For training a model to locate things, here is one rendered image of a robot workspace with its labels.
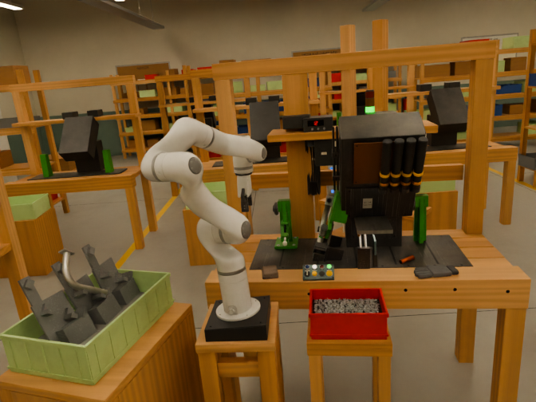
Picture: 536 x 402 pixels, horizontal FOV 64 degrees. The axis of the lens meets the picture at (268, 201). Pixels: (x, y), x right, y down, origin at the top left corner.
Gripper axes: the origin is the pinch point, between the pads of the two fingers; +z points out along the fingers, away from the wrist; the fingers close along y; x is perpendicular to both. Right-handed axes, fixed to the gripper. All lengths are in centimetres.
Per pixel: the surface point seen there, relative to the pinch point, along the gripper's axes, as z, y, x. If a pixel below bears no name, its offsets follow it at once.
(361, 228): 17, -13, 51
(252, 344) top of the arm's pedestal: 46, 37, 4
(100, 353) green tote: 42, 49, -52
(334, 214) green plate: 15, -29, 39
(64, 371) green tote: 46, 54, -65
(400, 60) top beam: -58, -66, 76
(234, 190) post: 9, -66, -20
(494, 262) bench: 42, -27, 117
